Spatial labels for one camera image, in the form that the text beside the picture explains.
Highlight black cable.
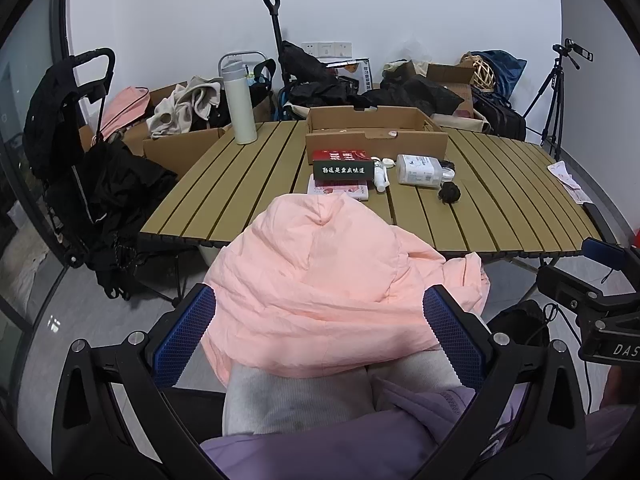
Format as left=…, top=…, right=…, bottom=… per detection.
left=542, top=302, right=598, bottom=413

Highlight cardboard tray box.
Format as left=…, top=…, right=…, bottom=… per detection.
left=305, top=105, right=449, bottom=164

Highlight purple jacket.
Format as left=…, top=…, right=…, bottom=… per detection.
left=199, top=382, right=528, bottom=480

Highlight open cardboard box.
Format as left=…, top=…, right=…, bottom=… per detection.
left=142, top=127, right=227, bottom=177

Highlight printed white box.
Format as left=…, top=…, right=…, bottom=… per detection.
left=324, top=57, right=372, bottom=97

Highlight pink puffer jacket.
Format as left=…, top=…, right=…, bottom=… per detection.
left=200, top=192, right=491, bottom=386

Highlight pink and white pack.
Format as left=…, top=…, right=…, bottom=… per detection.
left=306, top=174, right=371, bottom=202

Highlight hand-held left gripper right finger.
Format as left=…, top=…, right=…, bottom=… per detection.
left=422, top=284, right=588, bottom=480

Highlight clear plastic wipes pack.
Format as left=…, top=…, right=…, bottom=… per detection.
left=395, top=153, right=457, bottom=190

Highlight beige paper bag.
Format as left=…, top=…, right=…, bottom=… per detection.
left=431, top=111, right=494, bottom=137

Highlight blue bag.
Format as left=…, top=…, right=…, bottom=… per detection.
left=472, top=49, right=528, bottom=99

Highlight black trolley handle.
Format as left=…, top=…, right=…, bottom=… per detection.
left=261, top=0, right=294, bottom=88

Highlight black tripod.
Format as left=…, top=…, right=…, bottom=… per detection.
left=521, top=56, right=567, bottom=162

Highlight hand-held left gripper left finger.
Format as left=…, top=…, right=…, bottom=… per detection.
left=51, top=282, right=221, bottom=480

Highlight red and green box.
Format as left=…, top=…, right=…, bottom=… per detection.
left=312, top=148, right=376, bottom=182

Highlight brown cardboard box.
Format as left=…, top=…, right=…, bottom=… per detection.
left=424, top=62, right=477, bottom=117

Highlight white thermos bottle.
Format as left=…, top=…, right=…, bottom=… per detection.
left=221, top=59, right=259, bottom=145

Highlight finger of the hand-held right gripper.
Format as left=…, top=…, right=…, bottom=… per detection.
left=581, top=236, right=640, bottom=273
left=536, top=264, right=620, bottom=317

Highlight wicker basket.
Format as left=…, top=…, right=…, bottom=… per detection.
left=459, top=52, right=497, bottom=93

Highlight black folding cart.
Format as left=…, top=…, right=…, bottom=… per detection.
left=22, top=47, right=118, bottom=267

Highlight white paper slips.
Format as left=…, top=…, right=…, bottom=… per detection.
left=546, top=160, right=594, bottom=205

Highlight person's right hand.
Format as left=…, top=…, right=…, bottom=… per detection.
left=605, top=366, right=633, bottom=412

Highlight cream clothes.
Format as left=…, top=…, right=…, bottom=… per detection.
left=146, top=76, right=224, bottom=139

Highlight pink backpack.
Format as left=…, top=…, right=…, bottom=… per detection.
left=94, top=85, right=151, bottom=142

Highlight pile of black clothes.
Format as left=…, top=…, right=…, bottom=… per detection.
left=276, top=39, right=352, bottom=107

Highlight black jacket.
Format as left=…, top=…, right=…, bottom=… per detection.
left=44, top=139, right=179, bottom=302

